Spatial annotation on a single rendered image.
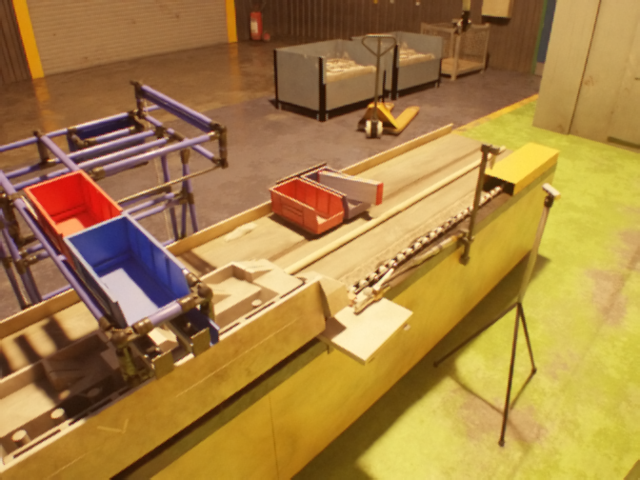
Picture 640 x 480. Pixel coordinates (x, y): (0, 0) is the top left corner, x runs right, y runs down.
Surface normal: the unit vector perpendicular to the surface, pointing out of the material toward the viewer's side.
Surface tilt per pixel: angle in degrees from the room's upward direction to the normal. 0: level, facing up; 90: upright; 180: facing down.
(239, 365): 80
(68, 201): 94
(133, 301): 6
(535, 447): 0
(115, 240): 94
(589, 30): 90
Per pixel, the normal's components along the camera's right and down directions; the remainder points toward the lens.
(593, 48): -0.70, 0.38
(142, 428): 0.70, 0.22
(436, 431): 0.00, -0.84
